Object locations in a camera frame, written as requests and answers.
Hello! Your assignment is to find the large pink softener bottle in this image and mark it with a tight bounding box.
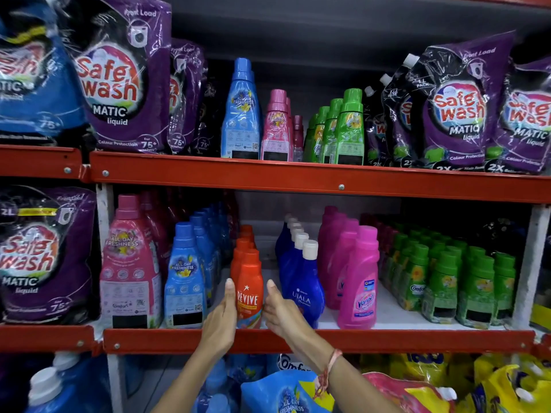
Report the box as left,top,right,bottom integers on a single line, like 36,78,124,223
99,194,164,330

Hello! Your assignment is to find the person's right hand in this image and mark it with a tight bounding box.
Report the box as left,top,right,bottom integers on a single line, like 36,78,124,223
262,279,336,368

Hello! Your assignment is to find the yellow package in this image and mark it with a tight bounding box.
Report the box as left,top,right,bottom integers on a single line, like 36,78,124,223
530,303,551,332

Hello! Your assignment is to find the cluster of green bottles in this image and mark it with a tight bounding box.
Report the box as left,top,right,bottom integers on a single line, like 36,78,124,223
381,223,517,330

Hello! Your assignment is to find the yellow pouch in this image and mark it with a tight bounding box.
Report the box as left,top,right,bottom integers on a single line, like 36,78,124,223
389,353,474,396
456,354,551,413

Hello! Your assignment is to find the pink softener pouch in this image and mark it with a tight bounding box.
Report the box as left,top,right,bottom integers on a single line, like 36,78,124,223
363,372,457,413

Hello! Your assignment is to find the translucent blue bottle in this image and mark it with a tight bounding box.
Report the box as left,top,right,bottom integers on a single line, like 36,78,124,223
193,361,240,413

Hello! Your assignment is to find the person's left forearm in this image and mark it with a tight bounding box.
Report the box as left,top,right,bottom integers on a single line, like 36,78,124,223
150,346,227,413

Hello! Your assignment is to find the light blue softener pouch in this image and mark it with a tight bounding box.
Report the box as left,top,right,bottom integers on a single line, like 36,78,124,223
240,369,335,413

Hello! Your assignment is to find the row of light blue bottles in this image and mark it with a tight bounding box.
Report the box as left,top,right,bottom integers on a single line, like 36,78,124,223
163,201,233,330

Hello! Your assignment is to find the black plastic pouch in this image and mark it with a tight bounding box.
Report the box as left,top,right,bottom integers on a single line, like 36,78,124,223
478,215,528,259

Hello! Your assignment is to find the large blue white-capped bottle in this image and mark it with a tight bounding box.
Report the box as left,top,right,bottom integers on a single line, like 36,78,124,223
25,367,112,413
51,351,111,383

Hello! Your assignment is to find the light blue softener bottle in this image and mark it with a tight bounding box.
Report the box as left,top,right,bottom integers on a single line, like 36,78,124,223
220,57,262,159

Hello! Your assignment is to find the person's left hand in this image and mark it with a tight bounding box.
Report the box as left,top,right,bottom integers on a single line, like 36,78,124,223
200,278,238,360

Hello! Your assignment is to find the red metal shelf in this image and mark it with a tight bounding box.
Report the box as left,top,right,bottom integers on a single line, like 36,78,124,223
84,0,551,413
0,145,96,354

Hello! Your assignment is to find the green softener bottle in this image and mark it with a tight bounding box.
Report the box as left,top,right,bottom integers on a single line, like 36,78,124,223
303,114,317,162
311,106,330,163
320,98,344,164
333,88,364,165

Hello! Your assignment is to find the purple green detergent pouch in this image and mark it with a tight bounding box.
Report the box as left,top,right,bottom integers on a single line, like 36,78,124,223
381,72,421,168
404,30,516,172
486,55,551,175
363,85,388,167

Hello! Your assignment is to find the blue detergent pouch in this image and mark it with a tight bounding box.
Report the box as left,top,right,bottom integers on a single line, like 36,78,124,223
0,0,87,145

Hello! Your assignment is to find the red thread bracelet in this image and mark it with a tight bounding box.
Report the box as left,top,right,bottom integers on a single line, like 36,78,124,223
313,349,344,400

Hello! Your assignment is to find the white blue softener pouch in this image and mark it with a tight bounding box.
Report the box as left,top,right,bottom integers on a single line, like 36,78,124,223
266,354,313,375

